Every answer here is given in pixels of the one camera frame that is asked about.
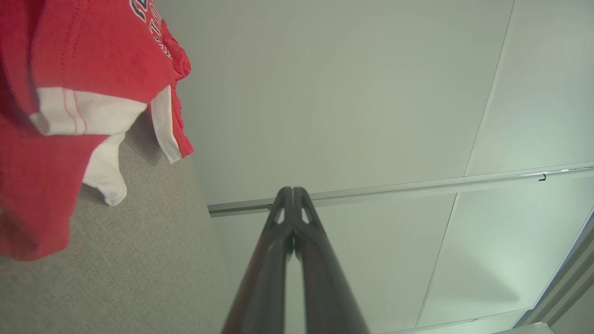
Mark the red basketball shorts white trim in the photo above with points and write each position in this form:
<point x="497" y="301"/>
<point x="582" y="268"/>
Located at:
<point x="93" y="46"/>

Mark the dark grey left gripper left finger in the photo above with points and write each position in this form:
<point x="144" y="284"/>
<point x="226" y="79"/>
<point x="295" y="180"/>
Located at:
<point x="264" y="287"/>

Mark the red jersey with white sleeves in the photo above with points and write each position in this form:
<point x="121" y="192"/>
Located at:
<point x="37" y="185"/>

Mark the thin aluminium wall rail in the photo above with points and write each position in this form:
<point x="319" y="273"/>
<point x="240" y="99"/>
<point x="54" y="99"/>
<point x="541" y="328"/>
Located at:
<point x="417" y="187"/>

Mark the grey metal wall frame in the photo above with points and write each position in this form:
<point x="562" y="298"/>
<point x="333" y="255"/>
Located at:
<point x="564" y="283"/>

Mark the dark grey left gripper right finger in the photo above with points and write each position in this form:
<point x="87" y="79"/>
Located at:
<point x="327" y="292"/>

